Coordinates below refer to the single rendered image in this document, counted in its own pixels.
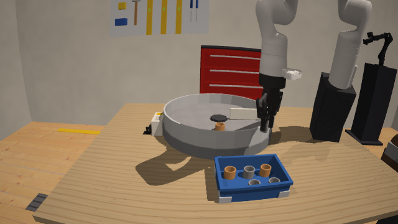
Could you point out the blue square tray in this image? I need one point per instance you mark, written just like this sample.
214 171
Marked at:
238 190

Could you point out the bronze bushing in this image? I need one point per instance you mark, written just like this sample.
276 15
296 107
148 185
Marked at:
265 170
229 172
219 126

